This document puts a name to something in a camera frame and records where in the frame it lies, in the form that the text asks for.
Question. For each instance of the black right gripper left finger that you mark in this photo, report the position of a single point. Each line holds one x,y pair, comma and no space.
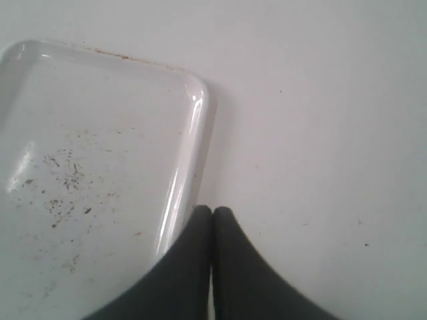
177,287

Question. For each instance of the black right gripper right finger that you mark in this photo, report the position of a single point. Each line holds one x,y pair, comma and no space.
244,284

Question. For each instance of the white rectangular plastic tray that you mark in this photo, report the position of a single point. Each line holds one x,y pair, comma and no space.
99,154

